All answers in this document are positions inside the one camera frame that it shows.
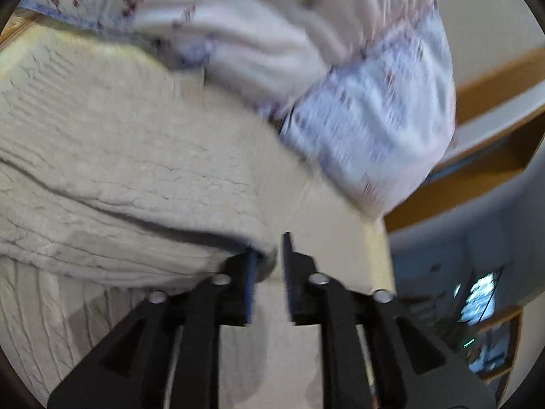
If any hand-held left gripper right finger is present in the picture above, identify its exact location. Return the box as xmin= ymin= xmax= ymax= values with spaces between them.
xmin=283 ymin=232 xmax=497 ymax=409

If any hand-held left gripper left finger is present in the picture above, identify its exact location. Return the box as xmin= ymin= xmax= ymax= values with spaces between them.
xmin=47 ymin=251 xmax=259 ymax=409

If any cream knitted sweater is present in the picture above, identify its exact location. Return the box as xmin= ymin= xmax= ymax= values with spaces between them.
xmin=0 ymin=23 xmax=324 ymax=405

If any wooden side cabinet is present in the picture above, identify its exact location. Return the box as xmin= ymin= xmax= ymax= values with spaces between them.
xmin=455 ymin=264 xmax=524 ymax=382

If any floral patterned quilt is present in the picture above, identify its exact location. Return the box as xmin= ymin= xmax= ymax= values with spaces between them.
xmin=17 ymin=0 xmax=458 ymax=218

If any wooden headboard shelf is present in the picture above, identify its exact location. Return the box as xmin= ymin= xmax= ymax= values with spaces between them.
xmin=383 ymin=47 xmax=545 ymax=235

